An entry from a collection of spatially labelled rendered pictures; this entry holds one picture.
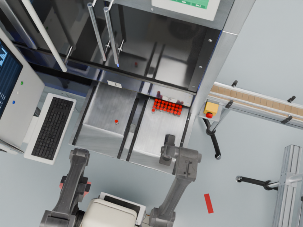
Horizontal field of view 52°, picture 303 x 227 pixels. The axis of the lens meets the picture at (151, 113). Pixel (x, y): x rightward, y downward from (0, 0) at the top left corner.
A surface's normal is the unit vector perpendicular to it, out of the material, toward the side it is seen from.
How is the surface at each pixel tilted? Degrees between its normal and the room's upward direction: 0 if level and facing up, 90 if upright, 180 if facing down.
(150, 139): 0
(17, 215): 0
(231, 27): 90
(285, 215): 0
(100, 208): 43
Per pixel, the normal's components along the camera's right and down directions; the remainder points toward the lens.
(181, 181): -0.08, 0.65
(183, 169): 0.18, -0.43
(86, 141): 0.01, -0.31
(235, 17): -0.28, 0.91
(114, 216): 0.22, -0.84
